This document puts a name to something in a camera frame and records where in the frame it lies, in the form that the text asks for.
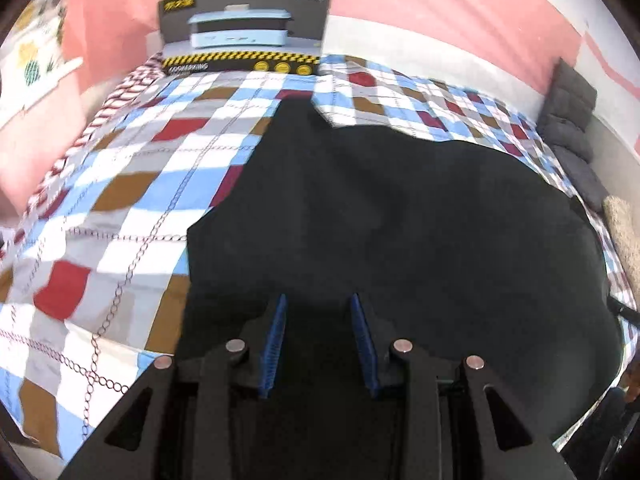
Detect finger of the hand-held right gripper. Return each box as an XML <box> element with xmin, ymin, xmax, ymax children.
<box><xmin>606</xmin><ymin>296</ymin><xmax>640</xmax><ymax>328</ymax></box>

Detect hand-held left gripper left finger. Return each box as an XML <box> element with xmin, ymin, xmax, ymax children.
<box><xmin>57</xmin><ymin>294</ymin><xmax>288</xmax><ymax>480</ymax></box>

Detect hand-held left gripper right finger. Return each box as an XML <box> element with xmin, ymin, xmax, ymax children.
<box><xmin>350</xmin><ymin>294</ymin><xmax>576</xmax><ymax>480</ymax></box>

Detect black jacket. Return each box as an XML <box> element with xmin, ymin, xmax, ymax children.
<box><xmin>175</xmin><ymin>97</ymin><xmax>626</xmax><ymax>480</ymax></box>

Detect beige fuzzy cloth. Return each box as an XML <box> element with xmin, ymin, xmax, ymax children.
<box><xmin>602</xmin><ymin>195</ymin><xmax>640</xmax><ymax>311</ymax></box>

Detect checkered bed sheet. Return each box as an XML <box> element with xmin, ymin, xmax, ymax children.
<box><xmin>0</xmin><ymin>52</ymin><xmax>640</xmax><ymax>461</ymax></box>

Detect grey quilted cushion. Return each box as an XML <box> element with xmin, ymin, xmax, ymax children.
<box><xmin>537</xmin><ymin>57</ymin><xmax>611</xmax><ymax>211</ymax></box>

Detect red white striped pillow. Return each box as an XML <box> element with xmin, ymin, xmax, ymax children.
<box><xmin>25</xmin><ymin>52</ymin><xmax>166</xmax><ymax>221</ymax></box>

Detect black cooking pot box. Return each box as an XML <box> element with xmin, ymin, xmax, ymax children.
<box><xmin>158</xmin><ymin>0</ymin><xmax>335</xmax><ymax>77</ymax></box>

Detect pineapple print cloth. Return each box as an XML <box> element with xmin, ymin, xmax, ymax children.
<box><xmin>0</xmin><ymin>0</ymin><xmax>83</xmax><ymax>126</ymax></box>

